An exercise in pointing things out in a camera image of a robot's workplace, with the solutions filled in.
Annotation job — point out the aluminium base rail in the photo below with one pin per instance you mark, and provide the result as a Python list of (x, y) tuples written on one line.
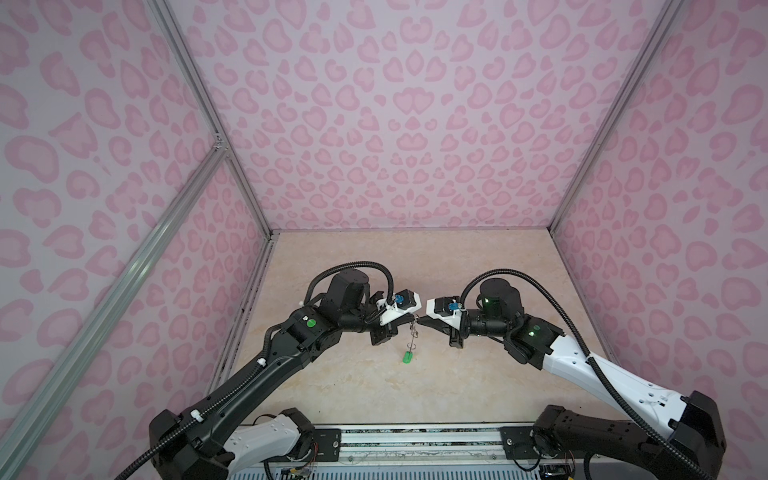
[(420, 447)]

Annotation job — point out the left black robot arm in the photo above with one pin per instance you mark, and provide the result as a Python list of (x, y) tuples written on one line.
[(209, 439)]

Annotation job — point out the right corner aluminium post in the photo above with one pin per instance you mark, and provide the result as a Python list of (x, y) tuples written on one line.
[(650, 49)]

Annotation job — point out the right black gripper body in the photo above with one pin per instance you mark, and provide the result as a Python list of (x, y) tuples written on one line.
[(456, 337)]

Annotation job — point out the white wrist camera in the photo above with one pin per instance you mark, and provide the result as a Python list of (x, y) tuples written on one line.
[(403, 303), (448, 309)]

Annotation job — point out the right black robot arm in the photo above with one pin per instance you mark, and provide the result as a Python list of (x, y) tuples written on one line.
[(666, 433)]

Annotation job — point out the left corner aluminium post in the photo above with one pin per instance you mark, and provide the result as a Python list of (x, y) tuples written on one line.
[(167, 22)]

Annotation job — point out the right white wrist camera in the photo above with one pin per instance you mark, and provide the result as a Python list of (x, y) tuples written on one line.
[(448, 309)]

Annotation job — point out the corner aluminium post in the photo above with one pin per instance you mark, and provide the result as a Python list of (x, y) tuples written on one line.
[(650, 49), (167, 22)]

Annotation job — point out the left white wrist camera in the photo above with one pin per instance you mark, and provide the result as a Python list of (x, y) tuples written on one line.
[(403, 303)]

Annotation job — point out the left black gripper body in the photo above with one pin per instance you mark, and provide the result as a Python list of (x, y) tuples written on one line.
[(383, 332)]

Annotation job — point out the diagonal aluminium frame bar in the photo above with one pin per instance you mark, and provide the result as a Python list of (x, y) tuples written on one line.
[(37, 416)]

